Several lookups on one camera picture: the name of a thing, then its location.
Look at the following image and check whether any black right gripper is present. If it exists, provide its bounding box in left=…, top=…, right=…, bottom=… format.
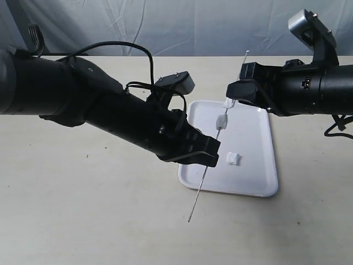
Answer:
left=226, top=59, right=322, bottom=116

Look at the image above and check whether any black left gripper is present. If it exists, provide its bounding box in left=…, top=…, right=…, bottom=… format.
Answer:
left=152, top=110, right=220, bottom=167

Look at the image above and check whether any thin metal skewer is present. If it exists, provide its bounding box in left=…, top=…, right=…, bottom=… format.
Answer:
left=188, top=50, right=250, bottom=223

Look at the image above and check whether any white marshmallow handle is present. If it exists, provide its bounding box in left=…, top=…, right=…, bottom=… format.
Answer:
left=216, top=114, right=228, bottom=131

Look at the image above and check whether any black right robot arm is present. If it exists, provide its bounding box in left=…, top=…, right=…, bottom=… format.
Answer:
left=226, top=59, right=352, bottom=116

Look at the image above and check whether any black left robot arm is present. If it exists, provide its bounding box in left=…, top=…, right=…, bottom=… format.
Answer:
left=1, top=47, right=220, bottom=167

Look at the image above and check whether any white rectangular plastic tray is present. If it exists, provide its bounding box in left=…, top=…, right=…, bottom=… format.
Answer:
left=178, top=100, right=279, bottom=197

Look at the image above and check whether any grey wrinkled backdrop curtain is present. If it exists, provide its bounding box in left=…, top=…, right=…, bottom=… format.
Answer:
left=1, top=1, right=352, bottom=56

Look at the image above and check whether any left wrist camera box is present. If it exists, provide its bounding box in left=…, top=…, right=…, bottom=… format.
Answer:
left=155, top=71, right=195, bottom=95

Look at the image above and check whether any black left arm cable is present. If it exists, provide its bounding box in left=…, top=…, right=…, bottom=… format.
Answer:
left=27, top=23, right=187, bottom=116

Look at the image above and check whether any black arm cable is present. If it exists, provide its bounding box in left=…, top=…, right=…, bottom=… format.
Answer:
left=324, top=113, right=353, bottom=139
left=27, top=23, right=187, bottom=116

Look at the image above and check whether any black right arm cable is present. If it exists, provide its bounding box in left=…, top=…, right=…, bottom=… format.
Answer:
left=324, top=113, right=353, bottom=139

